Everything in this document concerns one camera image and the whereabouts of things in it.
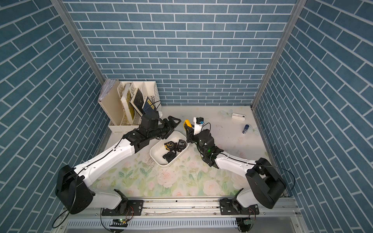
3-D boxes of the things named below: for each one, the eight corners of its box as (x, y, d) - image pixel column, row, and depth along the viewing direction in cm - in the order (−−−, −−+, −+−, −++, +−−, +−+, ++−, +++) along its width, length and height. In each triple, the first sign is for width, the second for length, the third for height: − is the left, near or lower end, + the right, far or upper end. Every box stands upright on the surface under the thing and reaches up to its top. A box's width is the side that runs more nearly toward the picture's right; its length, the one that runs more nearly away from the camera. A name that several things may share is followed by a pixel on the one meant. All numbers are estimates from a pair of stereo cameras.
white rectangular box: (231, 117, 116) (231, 115, 114) (231, 114, 119) (232, 112, 116) (244, 120, 115) (245, 118, 113) (244, 117, 117) (245, 115, 115)
